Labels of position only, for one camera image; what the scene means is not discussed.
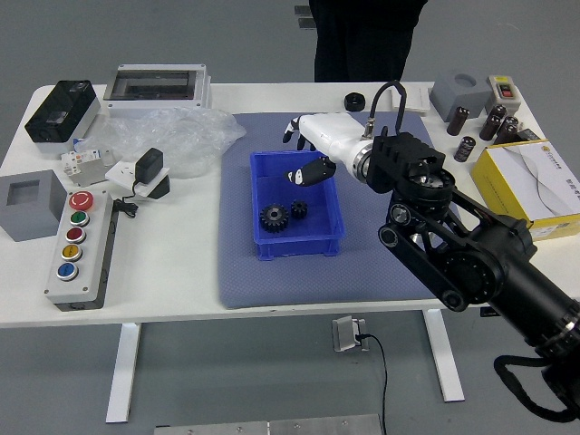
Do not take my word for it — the grey distribution box clear lid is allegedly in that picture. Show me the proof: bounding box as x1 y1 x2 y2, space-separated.
102 63 213 120

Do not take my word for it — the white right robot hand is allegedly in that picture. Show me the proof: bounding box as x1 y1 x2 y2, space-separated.
281 112 371 187

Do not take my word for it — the grey box with black lid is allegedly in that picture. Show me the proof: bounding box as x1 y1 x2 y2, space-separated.
24 80 102 159

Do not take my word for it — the white wall switch panel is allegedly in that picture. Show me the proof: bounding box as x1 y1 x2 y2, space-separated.
390 85 431 114

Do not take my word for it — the black power adapter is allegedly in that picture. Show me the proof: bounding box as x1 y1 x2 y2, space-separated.
132 147 165 186

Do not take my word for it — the yellow and white cardboard box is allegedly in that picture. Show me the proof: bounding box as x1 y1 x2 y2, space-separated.
469 140 580 241

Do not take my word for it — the grey five-button control box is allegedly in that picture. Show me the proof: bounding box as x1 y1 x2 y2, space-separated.
43 189 120 313

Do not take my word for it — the grey-blue foam mat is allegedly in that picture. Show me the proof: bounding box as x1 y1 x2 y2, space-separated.
216 111 479 311

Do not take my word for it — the blue plastic box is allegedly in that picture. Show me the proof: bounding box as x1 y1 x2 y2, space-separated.
249 147 348 263

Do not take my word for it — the grey block with round hole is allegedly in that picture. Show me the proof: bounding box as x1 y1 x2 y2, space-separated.
429 70 494 122

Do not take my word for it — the white table leg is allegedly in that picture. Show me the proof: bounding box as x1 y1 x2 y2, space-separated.
423 308 467 403
105 323 142 425

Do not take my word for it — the big black gear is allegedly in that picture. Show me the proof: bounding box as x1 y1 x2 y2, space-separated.
258 202 291 236

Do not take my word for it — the black floor power cable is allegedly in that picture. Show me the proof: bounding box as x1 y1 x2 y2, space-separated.
355 333 389 435

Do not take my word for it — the grey block with square hole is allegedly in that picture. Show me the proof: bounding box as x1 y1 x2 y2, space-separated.
0 169 70 244

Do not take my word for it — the silver floor socket box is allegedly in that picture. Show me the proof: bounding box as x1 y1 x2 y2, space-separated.
332 315 371 354

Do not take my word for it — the white circuit breaker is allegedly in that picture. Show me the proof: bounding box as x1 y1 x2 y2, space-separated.
60 147 120 188

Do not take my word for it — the white socket plate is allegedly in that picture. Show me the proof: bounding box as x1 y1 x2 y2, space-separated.
104 159 172 198

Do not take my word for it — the thin black adapter cable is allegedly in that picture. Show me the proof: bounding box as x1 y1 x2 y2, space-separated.
111 180 141 219

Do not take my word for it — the silver metal plate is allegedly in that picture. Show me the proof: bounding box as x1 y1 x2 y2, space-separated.
153 413 382 435

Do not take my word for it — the grey two-button switch box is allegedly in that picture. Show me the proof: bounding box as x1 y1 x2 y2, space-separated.
485 73 521 114

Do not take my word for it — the person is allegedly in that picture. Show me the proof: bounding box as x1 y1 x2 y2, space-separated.
308 0 430 83

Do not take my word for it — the black socket base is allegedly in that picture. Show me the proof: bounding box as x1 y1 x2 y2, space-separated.
147 175 172 200

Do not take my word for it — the clear crumpled plastic bag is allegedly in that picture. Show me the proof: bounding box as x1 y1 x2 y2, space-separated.
83 107 247 180

